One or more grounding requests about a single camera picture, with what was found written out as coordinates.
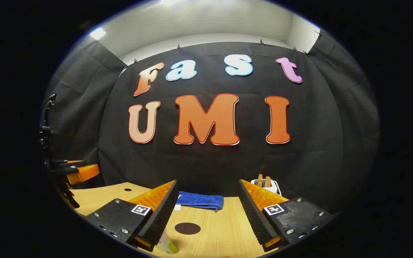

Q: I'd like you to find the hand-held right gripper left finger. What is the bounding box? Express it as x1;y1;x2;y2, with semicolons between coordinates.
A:
85;180;179;252

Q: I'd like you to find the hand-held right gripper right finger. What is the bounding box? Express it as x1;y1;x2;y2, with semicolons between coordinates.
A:
238;179;334;252

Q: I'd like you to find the clear water bottle green label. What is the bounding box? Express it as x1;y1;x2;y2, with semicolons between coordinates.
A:
155;228;179;254

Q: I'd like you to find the dark round coaster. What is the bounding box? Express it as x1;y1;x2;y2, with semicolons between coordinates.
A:
175;223;201;235

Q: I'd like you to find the white toaster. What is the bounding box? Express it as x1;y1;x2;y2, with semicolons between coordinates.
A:
251;178;282;196

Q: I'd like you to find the blue towel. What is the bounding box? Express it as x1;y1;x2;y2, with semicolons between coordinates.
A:
176;191;224;212

